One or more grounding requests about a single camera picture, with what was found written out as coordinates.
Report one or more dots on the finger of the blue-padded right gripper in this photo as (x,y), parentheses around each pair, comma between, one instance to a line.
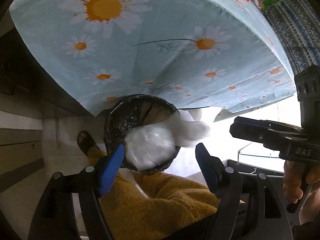
(273,135)

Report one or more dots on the daisy print blue tablecloth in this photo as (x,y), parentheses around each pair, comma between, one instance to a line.
(191,53)

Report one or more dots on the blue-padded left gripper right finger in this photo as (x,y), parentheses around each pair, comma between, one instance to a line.
(212,170)

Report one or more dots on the blue patterned cloth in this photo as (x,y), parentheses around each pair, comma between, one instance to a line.
(297,26)

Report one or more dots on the person's right hand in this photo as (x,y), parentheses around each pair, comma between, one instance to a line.
(293,181)

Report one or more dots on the person's leg orange trousers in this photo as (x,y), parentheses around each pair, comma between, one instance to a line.
(156,206)

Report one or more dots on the plastic wrap ball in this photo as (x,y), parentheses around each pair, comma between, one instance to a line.
(149,146)

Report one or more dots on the black sandal foot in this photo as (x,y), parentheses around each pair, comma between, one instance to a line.
(85,142)

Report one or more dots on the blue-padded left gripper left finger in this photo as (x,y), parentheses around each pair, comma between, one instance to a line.
(108,169)

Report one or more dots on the black trash bin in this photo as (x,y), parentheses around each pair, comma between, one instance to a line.
(136,111)

